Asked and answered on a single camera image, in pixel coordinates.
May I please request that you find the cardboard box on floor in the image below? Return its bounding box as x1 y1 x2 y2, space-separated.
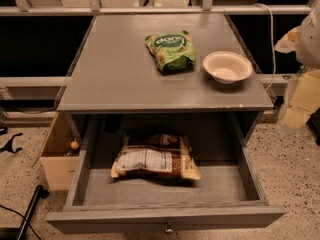
39 113 79 191

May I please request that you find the small orange ball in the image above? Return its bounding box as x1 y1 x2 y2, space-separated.
70 141 79 150

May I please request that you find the black clamp tool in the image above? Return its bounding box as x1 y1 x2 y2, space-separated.
0 133 22 154

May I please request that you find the open grey top drawer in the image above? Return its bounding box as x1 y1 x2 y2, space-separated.
47 112 285 234

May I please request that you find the black floor stand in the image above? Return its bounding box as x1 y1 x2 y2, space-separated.
0 184 51 240

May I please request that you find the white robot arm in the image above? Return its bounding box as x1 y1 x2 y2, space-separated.
275 0 320 129

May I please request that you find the green chip bag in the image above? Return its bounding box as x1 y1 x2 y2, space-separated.
145 30 197 73

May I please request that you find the white paper bowl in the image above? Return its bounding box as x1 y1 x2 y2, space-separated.
203 51 253 84

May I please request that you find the metal railing frame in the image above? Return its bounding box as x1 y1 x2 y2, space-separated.
0 0 320 100

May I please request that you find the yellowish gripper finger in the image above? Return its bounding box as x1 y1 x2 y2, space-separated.
275 26 300 54
280 69 320 129

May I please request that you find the white cable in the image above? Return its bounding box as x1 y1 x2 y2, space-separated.
253 2 278 92

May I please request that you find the grey cabinet with counter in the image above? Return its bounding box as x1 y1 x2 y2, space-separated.
55 13 275 145

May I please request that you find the brown chip bag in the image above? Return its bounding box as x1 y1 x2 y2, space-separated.
110 133 201 181

